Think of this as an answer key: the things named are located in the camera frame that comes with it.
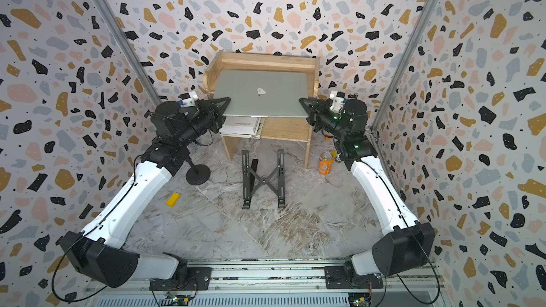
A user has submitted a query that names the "yellow rectangular block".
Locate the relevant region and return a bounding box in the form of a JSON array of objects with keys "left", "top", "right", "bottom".
[{"left": 166, "top": 193, "right": 181, "bottom": 207}]

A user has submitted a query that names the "wooden shelf unit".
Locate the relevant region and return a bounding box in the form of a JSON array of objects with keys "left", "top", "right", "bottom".
[{"left": 203, "top": 51, "right": 320, "bottom": 169}]

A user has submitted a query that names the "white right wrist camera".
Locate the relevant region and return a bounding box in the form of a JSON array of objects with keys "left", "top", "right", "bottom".
[{"left": 329, "top": 90, "right": 346, "bottom": 114}]

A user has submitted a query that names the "aluminium corner frame post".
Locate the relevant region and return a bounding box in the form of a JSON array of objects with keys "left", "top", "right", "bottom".
[
  {"left": 371, "top": 0, "right": 438, "bottom": 132},
  {"left": 92, "top": 0, "right": 162, "bottom": 107}
]

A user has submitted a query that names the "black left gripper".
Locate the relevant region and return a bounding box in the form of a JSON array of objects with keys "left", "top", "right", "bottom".
[{"left": 177, "top": 97, "right": 233, "bottom": 151}]

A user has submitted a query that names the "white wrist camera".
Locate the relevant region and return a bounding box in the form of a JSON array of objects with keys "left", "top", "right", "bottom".
[
  {"left": 329, "top": 90, "right": 346, "bottom": 114},
  {"left": 178, "top": 91, "right": 198, "bottom": 107}
]

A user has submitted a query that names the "white book with black text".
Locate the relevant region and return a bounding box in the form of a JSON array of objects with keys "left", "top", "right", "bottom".
[{"left": 220, "top": 117, "right": 260, "bottom": 136}]

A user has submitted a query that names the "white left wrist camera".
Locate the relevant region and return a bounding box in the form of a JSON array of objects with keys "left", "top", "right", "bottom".
[{"left": 178, "top": 91, "right": 198, "bottom": 107}]

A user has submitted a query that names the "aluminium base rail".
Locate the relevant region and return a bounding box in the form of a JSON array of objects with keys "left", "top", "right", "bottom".
[{"left": 86, "top": 259, "right": 450, "bottom": 306}]

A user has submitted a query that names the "microphone on black stand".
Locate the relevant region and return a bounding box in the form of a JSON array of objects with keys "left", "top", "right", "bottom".
[{"left": 186, "top": 157, "right": 210, "bottom": 186}]

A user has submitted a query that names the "aluminium corner frame post right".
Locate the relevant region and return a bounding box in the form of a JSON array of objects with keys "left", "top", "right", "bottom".
[{"left": 371, "top": 0, "right": 438, "bottom": 132}]

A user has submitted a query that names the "aluminium corner frame post left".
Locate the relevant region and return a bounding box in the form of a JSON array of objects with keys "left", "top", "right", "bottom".
[{"left": 92, "top": 0, "right": 162, "bottom": 107}]

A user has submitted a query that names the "black folding laptop stand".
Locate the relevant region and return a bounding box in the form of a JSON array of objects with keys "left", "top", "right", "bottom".
[{"left": 241, "top": 149, "right": 286, "bottom": 210}]

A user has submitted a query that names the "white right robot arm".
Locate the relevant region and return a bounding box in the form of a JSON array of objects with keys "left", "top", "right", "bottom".
[{"left": 299, "top": 98, "right": 435, "bottom": 289}]

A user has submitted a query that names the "orange soda can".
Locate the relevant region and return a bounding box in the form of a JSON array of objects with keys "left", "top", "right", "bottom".
[{"left": 318, "top": 151, "right": 335, "bottom": 176}]

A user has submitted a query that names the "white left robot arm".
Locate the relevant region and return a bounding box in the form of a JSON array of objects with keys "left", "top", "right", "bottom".
[{"left": 60, "top": 98, "right": 230, "bottom": 289}]

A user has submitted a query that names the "silver laptop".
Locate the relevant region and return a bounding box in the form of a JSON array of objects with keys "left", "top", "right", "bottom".
[{"left": 213, "top": 70, "right": 308, "bottom": 118}]

